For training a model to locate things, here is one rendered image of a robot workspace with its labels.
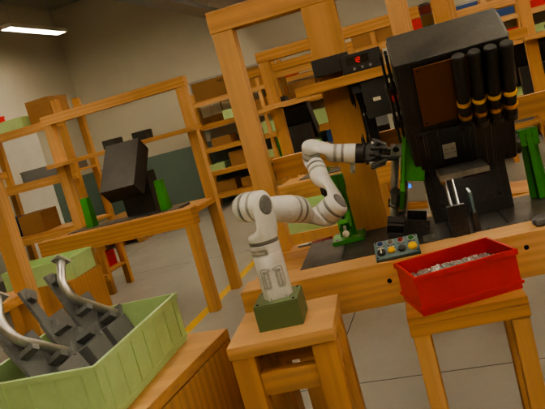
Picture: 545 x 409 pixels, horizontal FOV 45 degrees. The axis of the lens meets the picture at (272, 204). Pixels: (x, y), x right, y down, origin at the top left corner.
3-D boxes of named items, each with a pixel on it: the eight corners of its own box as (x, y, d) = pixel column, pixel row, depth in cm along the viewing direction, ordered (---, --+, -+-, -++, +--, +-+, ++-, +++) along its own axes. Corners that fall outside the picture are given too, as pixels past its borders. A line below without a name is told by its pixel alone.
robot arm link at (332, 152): (341, 136, 252) (342, 153, 259) (302, 135, 255) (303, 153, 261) (341, 148, 247) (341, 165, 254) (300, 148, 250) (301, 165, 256)
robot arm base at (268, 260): (293, 294, 200) (279, 241, 198) (263, 303, 200) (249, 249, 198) (292, 286, 209) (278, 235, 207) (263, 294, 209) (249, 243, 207)
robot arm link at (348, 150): (356, 155, 261) (341, 155, 262) (356, 137, 252) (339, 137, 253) (355, 174, 257) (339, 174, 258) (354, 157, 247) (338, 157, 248)
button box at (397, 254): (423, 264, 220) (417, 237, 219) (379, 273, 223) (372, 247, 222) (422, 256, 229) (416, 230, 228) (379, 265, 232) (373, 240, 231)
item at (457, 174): (491, 174, 216) (489, 165, 216) (441, 185, 220) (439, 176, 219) (474, 160, 254) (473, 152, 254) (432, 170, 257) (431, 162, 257)
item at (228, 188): (365, 174, 1178) (335, 49, 1149) (211, 209, 1265) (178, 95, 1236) (369, 170, 1230) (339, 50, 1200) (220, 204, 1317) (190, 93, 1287)
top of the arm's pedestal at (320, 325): (336, 341, 188) (332, 327, 187) (229, 362, 194) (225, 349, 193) (341, 304, 219) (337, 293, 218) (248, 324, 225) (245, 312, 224)
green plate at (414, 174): (424, 195, 238) (426, 136, 235) (400, 194, 240) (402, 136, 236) (422, 190, 249) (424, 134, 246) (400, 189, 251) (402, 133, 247)
